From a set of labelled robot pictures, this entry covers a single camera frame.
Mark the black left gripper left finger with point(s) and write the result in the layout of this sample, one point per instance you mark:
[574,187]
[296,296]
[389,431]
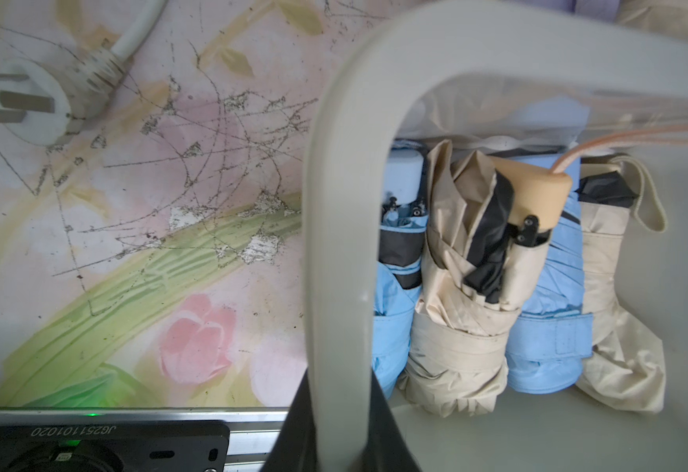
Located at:
[295,446]

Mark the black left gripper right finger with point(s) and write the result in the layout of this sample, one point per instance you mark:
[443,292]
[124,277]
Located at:
[386,450]

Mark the small light blue umbrella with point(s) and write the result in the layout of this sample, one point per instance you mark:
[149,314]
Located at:
[554,334]

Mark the beige umbrella wooden handle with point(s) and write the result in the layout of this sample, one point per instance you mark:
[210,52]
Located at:
[490,227]

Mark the white plastic storage box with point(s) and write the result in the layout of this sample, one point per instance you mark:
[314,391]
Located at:
[524,84]

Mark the lavender folded umbrella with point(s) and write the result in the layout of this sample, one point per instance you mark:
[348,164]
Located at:
[600,10]

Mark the beige umbrella right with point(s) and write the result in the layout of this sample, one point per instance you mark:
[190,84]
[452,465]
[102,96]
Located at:
[665,17]

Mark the aluminium rail with mounts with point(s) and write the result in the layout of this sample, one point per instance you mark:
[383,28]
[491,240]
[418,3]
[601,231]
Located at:
[137,439]

